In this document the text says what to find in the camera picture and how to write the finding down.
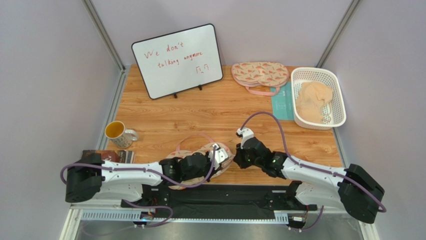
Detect white plastic basket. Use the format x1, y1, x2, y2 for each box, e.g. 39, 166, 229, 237
291, 67, 347, 130

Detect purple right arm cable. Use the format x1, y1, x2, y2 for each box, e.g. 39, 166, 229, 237
239, 111, 388, 214

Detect dark book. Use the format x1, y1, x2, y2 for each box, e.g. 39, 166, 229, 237
82, 150, 136, 164

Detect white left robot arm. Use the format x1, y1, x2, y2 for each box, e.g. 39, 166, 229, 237
60, 148, 229, 203

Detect yellow patterned mug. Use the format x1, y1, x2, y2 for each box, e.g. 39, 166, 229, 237
104, 120, 139, 149

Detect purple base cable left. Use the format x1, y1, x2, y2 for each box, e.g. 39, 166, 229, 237
121, 198, 174, 229

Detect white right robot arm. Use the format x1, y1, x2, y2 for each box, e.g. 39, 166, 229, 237
234, 137, 385, 224

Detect teal card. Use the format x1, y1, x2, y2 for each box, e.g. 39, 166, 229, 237
271, 82, 294, 121

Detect beige bras in basket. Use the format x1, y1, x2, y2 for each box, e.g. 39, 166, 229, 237
295, 81, 334, 124

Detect floral mesh laundry bag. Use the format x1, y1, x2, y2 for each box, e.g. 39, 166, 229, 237
167, 133, 235, 190

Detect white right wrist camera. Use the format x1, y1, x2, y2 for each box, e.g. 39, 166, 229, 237
236, 127, 255, 149

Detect whiteboard with red writing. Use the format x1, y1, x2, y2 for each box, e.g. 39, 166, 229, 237
131, 23, 224, 100

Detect stacked floral laundry bags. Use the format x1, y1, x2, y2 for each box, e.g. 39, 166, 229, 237
231, 61, 290, 97

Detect aluminium frame rail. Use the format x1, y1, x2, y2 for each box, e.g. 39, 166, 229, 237
68, 199, 372, 225

